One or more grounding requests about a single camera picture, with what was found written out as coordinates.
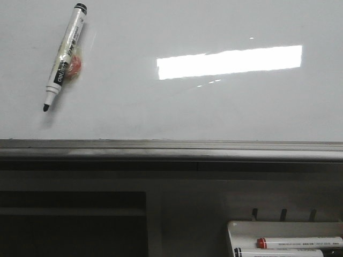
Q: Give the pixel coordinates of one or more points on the white black whiteboard marker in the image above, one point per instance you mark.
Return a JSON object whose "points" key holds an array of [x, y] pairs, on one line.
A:
{"points": [[64, 54]]}

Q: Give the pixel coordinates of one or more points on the white whiteboard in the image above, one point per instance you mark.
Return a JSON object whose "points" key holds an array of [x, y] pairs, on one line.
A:
{"points": [[211, 80]]}

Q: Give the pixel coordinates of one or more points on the red magnet taped to marker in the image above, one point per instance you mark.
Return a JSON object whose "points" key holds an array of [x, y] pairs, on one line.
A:
{"points": [[74, 68]]}

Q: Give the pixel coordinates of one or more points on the grey marker tray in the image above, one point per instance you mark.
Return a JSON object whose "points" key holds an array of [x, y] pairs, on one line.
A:
{"points": [[244, 234]]}

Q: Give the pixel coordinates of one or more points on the black capped marker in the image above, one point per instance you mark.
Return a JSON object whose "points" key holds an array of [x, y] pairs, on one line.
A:
{"points": [[254, 252]]}

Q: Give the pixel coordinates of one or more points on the red capped marker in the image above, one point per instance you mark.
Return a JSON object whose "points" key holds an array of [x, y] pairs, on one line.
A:
{"points": [[300, 242]]}

